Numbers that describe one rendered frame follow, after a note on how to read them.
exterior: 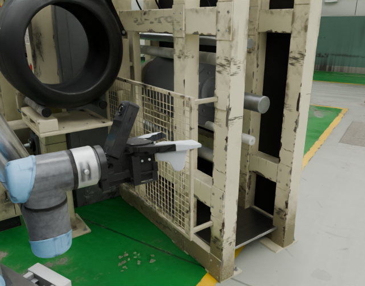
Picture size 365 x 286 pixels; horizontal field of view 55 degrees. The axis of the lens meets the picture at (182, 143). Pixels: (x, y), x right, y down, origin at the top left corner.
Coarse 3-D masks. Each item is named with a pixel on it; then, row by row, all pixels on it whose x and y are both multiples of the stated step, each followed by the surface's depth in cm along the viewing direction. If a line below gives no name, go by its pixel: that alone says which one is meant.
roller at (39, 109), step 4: (24, 100) 187; (28, 100) 181; (32, 100) 177; (28, 104) 181; (32, 104) 174; (36, 104) 170; (40, 104) 168; (36, 108) 168; (40, 108) 164; (44, 108) 161; (48, 108) 162; (40, 112) 163; (44, 112) 162; (48, 112) 163; (44, 116) 162; (48, 116) 163
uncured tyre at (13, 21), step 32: (32, 0) 146; (64, 0) 153; (96, 0) 162; (0, 32) 146; (96, 32) 192; (0, 64) 155; (96, 64) 196; (32, 96) 159; (64, 96) 164; (96, 96) 175
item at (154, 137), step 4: (156, 132) 81; (160, 132) 81; (144, 136) 78; (148, 136) 77; (152, 136) 79; (156, 136) 79; (160, 136) 81; (164, 136) 83; (152, 140) 79; (156, 140) 80
